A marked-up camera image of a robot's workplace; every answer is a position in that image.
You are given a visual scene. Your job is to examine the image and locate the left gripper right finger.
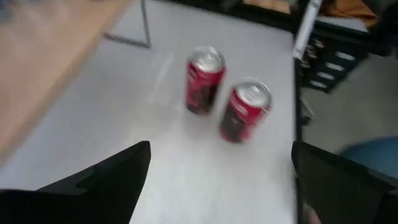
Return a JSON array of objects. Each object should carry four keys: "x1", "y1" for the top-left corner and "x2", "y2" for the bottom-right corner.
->
[{"x1": 290, "y1": 140, "x2": 398, "y2": 224}]

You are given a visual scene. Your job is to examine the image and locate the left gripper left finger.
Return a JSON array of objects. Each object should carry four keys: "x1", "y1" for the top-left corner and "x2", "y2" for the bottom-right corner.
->
[{"x1": 0, "y1": 140, "x2": 152, "y2": 224}]

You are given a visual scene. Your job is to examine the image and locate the red Coca-Cola can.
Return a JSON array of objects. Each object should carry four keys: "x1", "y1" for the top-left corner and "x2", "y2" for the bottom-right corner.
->
[
  {"x1": 218, "y1": 77, "x2": 274, "y2": 144},
  {"x1": 185, "y1": 45, "x2": 227, "y2": 116}
]

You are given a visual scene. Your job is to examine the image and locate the person's leg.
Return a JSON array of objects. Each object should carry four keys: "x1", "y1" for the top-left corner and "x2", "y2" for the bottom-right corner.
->
[{"x1": 338, "y1": 136, "x2": 398, "y2": 180}]

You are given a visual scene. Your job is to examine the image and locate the black drawer cabinet white labels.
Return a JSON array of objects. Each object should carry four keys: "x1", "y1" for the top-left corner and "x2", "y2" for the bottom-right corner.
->
[{"x1": 300, "y1": 29, "x2": 373, "y2": 94}]

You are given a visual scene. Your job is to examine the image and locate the silver aluminium bar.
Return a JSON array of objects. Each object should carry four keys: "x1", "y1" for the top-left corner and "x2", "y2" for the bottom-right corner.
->
[{"x1": 292, "y1": 0, "x2": 324, "y2": 60}]

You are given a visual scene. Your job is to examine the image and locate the orange cloth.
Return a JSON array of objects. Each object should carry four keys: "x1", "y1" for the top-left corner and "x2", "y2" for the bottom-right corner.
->
[{"x1": 322, "y1": 0, "x2": 380, "y2": 29}]

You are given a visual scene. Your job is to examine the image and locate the wooden shelf black metal frame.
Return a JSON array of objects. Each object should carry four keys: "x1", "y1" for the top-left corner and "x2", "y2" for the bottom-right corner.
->
[{"x1": 0, "y1": 0, "x2": 152, "y2": 167}]

